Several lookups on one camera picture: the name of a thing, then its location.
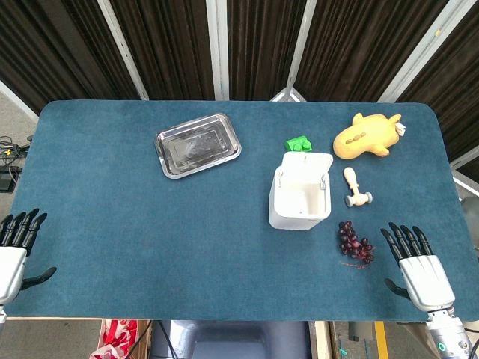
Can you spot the green toy building block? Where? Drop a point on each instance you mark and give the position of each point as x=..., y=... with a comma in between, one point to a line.
x=297, y=144

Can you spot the white plastic container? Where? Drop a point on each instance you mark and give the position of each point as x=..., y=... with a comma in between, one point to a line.
x=299, y=217

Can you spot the blue fabric table mat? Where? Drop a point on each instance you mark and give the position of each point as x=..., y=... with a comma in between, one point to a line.
x=149, y=243

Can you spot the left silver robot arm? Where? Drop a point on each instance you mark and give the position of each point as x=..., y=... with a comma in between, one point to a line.
x=2, y=314

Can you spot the yellow plush toy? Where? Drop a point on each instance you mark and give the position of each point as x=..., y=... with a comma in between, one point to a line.
x=366, y=140

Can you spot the red white plastic bag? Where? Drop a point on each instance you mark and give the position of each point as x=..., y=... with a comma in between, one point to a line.
x=118, y=336

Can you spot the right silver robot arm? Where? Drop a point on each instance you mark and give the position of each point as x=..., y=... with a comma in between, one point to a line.
x=449, y=333

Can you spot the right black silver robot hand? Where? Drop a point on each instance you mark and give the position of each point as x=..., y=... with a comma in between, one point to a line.
x=426, y=280

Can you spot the grey metal frame foot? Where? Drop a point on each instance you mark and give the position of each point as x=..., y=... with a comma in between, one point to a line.
x=289, y=95

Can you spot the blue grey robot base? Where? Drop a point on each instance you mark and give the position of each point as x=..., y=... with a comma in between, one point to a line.
x=232, y=340

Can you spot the white metal frame post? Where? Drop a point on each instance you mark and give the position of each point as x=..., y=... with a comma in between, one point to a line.
x=302, y=37
x=421, y=50
x=218, y=48
x=466, y=157
x=18, y=101
x=467, y=186
x=123, y=48

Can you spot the dark brown curtain panel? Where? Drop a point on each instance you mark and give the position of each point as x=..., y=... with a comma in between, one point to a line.
x=172, y=45
x=56, y=45
x=460, y=75
x=366, y=37
x=262, y=45

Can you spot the bunch of purple grapes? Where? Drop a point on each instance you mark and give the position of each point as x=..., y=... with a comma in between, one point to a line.
x=350, y=241

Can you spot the silver metal tray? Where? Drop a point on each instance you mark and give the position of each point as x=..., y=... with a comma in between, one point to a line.
x=196, y=146

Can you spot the small wooden toy hammer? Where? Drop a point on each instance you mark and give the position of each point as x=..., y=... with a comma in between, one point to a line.
x=353, y=179

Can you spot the black power adapter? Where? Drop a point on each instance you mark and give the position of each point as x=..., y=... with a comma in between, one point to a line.
x=7, y=179

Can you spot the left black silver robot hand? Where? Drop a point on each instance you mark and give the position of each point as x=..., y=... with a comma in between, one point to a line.
x=11, y=273

